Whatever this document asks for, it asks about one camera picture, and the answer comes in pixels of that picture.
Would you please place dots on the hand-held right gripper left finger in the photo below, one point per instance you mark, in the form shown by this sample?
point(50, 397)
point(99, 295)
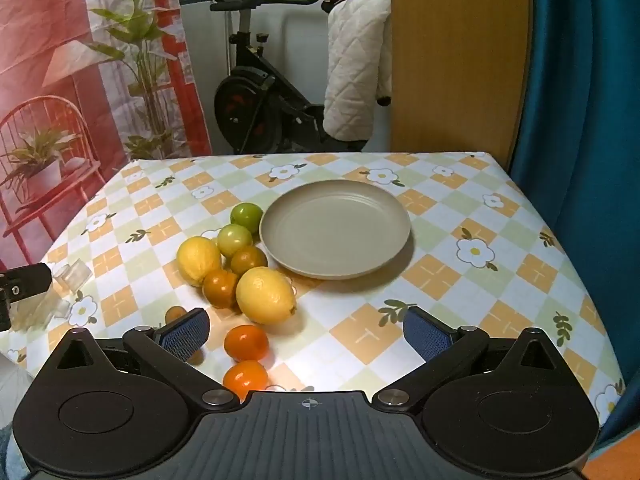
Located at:
point(185, 334)

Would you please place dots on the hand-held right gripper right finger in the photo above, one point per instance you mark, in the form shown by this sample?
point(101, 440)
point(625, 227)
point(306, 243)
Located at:
point(426, 334)

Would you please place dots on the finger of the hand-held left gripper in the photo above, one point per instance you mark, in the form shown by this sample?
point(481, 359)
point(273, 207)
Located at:
point(27, 280)

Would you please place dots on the small brown longan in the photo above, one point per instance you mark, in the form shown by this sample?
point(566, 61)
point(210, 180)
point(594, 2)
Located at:
point(175, 314)
point(196, 358)

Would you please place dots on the greenish brown orange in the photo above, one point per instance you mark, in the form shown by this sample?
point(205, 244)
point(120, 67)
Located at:
point(248, 259)
point(220, 287)

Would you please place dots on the bright orange tangerine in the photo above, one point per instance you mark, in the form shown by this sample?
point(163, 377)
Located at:
point(244, 377)
point(246, 342)

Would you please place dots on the small yellow lemon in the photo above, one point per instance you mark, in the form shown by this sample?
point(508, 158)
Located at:
point(197, 260)

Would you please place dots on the large yellow lemon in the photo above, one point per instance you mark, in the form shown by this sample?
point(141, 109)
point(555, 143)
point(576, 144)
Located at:
point(265, 295)

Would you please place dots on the beige round plate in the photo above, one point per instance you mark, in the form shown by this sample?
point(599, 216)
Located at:
point(335, 225)

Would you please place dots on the clear plastic packaging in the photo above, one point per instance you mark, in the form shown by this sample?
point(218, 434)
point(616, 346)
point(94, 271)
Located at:
point(37, 310)
point(74, 276)

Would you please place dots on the checked floral tablecloth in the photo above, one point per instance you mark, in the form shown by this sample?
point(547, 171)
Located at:
point(350, 320)

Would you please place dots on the printed backdrop cloth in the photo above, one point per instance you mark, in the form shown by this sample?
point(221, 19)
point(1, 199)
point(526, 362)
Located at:
point(50, 60)

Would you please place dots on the black exercise bike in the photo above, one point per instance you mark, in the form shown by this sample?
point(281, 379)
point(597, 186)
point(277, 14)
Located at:
point(250, 105)

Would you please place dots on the wooden board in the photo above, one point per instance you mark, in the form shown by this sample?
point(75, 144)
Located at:
point(450, 60)

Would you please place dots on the teal curtain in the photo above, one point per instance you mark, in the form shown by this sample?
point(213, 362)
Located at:
point(590, 110)

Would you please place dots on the white quilted jacket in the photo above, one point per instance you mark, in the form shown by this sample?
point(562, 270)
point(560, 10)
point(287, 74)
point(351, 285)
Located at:
point(350, 60)

